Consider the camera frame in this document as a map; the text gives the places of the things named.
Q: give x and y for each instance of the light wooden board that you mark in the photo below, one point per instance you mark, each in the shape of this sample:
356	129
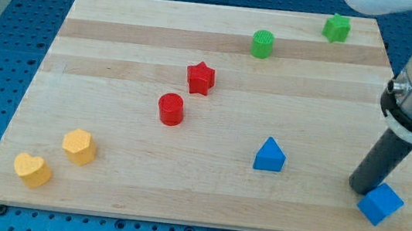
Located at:
112	60

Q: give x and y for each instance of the red star block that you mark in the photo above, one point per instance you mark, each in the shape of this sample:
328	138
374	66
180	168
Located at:
200	78

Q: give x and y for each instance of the green star block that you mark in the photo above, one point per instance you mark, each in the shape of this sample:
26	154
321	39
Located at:
336	28

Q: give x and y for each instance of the red cylinder block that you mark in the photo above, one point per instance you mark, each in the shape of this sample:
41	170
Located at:
170	106

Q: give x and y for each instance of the blue triangle block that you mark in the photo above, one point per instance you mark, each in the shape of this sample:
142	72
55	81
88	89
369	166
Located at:
270	157

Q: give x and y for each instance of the green cylinder block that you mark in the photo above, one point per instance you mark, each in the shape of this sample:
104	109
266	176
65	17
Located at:
262	44

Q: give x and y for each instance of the yellow hexagon block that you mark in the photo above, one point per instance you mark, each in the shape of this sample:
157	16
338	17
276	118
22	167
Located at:
79	147

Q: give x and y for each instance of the yellow heart block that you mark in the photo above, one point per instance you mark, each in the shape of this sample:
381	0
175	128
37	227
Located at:
33	171

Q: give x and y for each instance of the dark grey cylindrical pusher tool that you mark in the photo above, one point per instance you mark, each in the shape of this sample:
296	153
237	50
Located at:
382	158

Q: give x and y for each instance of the blue cube block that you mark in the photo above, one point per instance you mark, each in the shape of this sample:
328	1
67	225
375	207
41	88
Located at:
380	203

